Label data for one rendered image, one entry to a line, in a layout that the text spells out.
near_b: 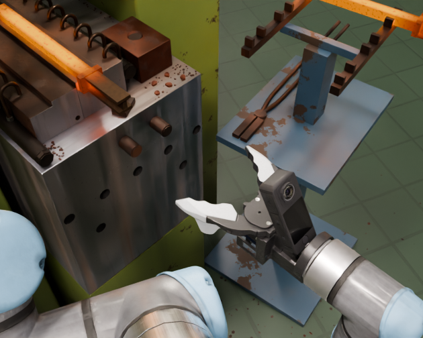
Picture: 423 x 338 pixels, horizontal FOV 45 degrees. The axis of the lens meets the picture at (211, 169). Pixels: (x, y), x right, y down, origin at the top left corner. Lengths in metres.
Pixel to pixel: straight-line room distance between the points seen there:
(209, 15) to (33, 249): 1.01
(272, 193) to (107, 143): 0.43
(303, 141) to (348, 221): 0.77
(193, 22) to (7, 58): 0.48
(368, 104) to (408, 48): 1.48
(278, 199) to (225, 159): 1.48
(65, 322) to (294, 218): 0.34
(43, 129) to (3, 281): 0.57
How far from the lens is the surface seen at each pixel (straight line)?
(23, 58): 1.03
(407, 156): 2.27
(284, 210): 0.64
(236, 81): 2.47
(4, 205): 1.21
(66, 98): 0.93
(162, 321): 0.38
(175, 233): 1.36
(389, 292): 0.66
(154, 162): 1.10
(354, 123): 1.34
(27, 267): 0.41
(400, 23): 1.23
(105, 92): 0.88
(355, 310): 0.66
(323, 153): 1.25
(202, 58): 1.38
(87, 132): 0.95
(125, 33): 1.06
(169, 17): 1.23
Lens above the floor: 1.57
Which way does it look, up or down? 49 degrees down
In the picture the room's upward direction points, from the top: straight up
